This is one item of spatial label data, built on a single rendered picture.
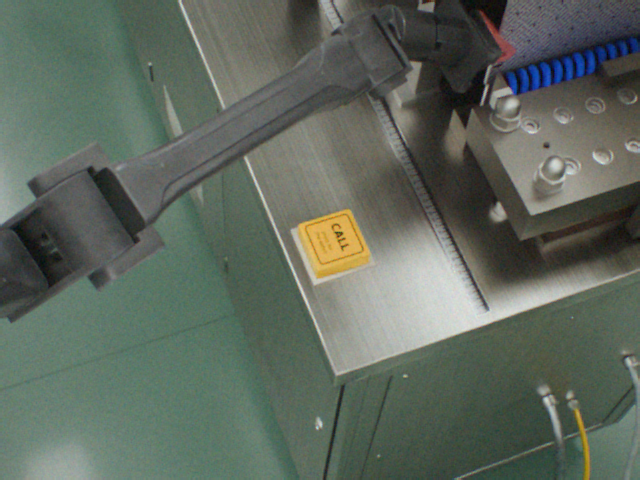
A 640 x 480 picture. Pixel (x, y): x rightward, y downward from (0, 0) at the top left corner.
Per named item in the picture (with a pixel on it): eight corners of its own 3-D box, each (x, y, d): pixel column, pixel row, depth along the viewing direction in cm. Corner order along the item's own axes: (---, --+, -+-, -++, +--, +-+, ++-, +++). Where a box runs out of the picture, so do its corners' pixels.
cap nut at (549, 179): (527, 173, 125) (536, 151, 121) (554, 164, 126) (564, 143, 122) (541, 198, 124) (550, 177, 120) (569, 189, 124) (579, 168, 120)
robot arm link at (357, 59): (112, 282, 88) (39, 171, 87) (87, 297, 92) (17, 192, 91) (423, 78, 113) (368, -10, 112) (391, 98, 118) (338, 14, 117)
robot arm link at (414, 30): (402, 42, 113) (390, -7, 115) (361, 69, 118) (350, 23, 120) (448, 49, 118) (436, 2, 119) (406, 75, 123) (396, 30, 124)
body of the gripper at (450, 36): (466, 95, 124) (420, 90, 120) (430, 31, 129) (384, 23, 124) (500, 57, 120) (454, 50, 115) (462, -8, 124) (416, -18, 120)
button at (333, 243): (296, 233, 135) (297, 223, 132) (348, 217, 136) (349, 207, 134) (316, 280, 132) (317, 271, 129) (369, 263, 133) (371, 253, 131)
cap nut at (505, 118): (484, 112, 129) (491, 90, 125) (511, 104, 130) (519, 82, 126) (497, 136, 127) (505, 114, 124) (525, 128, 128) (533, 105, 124)
